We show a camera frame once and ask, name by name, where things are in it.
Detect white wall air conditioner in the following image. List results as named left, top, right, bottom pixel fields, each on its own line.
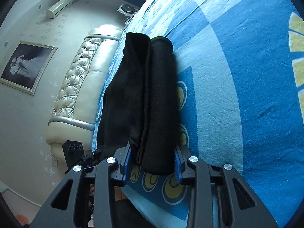
left=45, top=0, right=73, bottom=19

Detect framed wedding photo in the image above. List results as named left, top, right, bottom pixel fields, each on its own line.
left=1, top=41, right=58, bottom=95

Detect small white desk fan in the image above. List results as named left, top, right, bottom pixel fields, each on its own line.
left=117, top=4, right=138, bottom=18

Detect person's hand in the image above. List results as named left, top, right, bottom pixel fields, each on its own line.
left=89, top=185, right=95, bottom=197

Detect black pants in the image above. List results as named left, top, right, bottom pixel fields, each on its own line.
left=97, top=32, right=179, bottom=176

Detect cream tufted leather headboard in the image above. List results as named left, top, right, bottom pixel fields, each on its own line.
left=46, top=24, right=123, bottom=162

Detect blue patterned bed sheet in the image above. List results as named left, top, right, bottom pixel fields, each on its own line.
left=91, top=0, right=304, bottom=228

